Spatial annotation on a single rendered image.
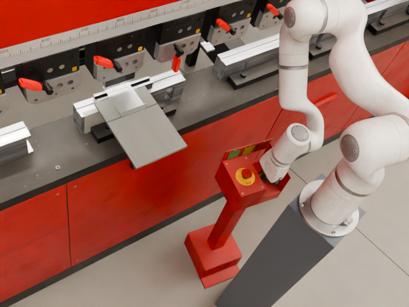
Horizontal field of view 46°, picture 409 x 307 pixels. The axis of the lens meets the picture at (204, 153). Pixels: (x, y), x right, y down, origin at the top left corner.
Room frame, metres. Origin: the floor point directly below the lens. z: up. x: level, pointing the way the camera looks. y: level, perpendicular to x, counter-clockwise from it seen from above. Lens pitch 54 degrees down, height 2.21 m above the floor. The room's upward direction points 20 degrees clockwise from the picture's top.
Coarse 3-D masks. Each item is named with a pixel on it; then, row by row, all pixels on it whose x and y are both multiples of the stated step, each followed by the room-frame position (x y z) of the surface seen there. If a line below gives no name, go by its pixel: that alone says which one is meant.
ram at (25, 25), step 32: (0, 0) 0.71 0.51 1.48; (32, 0) 0.76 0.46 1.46; (64, 0) 0.82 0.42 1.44; (96, 0) 0.88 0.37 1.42; (128, 0) 0.95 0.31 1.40; (160, 0) 1.02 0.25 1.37; (224, 0) 1.20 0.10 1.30; (0, 32) 0.70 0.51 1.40; (32, 32) 0.75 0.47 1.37; (64, 32) 0.81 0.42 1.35; (0, 64) 0.69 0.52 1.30
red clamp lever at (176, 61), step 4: (176, 44) 1.07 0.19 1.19; (176, 48) 1.06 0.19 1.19; (180, 48) 1.06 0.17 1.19; (180, 52) 1.05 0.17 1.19; (176, 56) 1.06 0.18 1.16; (176, 60) 1.05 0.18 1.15; (180, 60) 1.06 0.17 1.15; (172, 64) 1.06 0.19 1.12; (176, 64) 1.05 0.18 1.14; (172, 68) 1.05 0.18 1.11; (176, 68) 1.05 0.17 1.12
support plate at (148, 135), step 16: (144, 96) 1.00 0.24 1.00; (112, 112) 0.89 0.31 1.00; (144, 112) 0.94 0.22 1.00; (160, 112) 0.96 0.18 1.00; (112, 128) 0.84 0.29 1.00; (128, 128) 0.86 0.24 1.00; (144, 128) 0.88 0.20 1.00; (160, 128) 0.90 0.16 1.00; (128, 144) 0.80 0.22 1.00; (144, 144) 0.82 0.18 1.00; (160, 144) 0.84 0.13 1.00; (176, 144) 0.86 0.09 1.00; (144, 160) 0.77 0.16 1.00
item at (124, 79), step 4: (124, 76) 0.99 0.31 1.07; (128, 76) 1.00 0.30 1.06; (132, 76) 1.01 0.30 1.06; (112, 80) 0.96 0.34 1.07; (116, 80) 0.97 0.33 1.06; (120, 80) 0.98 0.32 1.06; (124, 80) 0.99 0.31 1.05; (128, 80) 1.01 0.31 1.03; (104, 84) 0.94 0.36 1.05; (108, 84) 0.95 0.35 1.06; (112, 84) 0.96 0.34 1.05; (116, 84) 0.98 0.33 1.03; (120, 84) 0.99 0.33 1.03; (104, 88) 0.95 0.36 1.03; (108, 88) 0.96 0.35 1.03
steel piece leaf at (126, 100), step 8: (128, 88) 1.01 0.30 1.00; (112, 96) 0.95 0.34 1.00; (120, 96) 0.96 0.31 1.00; (128, 96) 0.97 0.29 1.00; (136, 96) 0.99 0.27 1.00; (120, 104) 0.93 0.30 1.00; (128, 104) 0.94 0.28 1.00; (136, 104) 0.96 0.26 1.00; (144, 104) 0.95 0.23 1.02; (120, 112) 0.90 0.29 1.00; (128, 112) 0.91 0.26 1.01
